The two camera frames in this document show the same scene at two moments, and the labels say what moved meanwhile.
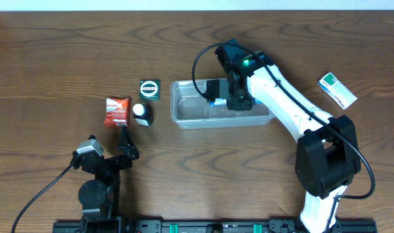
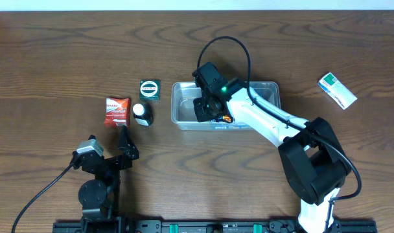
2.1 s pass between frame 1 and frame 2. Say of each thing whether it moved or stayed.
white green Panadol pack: stayed
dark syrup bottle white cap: stayed
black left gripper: stayed
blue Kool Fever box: moved
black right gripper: moved
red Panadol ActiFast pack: stayed
